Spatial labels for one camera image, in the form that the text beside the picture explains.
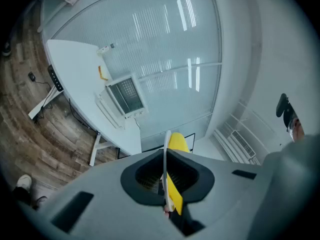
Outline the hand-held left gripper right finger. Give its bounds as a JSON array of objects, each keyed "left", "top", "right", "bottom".
[{"left": 166, "top": 149, "right": 216, "bottom": 205}]

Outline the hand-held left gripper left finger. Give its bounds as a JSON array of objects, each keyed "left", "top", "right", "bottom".
[{"left": 120, "top": 149, "right": 166, "bottom": 206}]

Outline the yellow food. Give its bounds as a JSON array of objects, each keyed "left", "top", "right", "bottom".
[{"left": 166, "top": 131, "right": 191, "bottom": 216}]

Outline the orange strip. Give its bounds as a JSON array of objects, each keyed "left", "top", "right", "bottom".
[{"left": 97, "top": 65, "right": 109, "bottom": 82}]

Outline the person's head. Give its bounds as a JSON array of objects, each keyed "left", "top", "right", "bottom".
[{"left": 287, "top": 118, "right": 306, "bottom": 143}]

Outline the white desk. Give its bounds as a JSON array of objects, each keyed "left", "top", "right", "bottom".
[
  {"left": 36, "top": 0, "right": 69, "bottom": 34},
  {"left": 27, "top": 39, "right": 143, "bottom": 167}
]

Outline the person's white shoe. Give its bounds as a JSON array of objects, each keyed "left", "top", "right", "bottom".
[{"left": 15, "top": 174, "right": 33, "bottom": 193}]

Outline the person's dark trouser leg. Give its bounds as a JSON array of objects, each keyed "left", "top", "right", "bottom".
[{"left": 11, "top": 186, "right": 48, "bottom": 211}]

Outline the black desk control panel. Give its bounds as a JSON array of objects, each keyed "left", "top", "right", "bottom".
[{"left": 47, "top": 64, "right": 64, "bottom": 93}]

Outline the black cable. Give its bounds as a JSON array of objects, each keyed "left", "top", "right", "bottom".
[{"left": 33, "top": 80, "right": 101, "bottom": 136}]

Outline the black head-worn camera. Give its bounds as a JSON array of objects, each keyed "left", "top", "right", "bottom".
[{"left": 275, "top": 93, "right": 299, "bottom": 132}]

